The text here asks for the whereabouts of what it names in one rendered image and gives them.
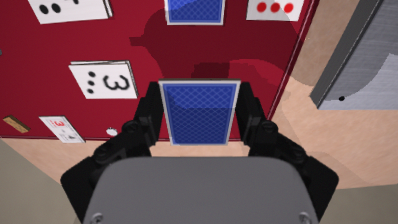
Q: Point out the blue playing card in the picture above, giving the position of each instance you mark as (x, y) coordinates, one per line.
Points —
(195, 12)

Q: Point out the dark red card cloth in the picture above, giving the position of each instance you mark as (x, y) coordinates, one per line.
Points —
(35, 79)

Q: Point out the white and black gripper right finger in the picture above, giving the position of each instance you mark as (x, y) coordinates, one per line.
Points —
(319, 180)

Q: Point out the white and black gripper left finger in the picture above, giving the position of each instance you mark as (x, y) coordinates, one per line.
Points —
(79, 182)

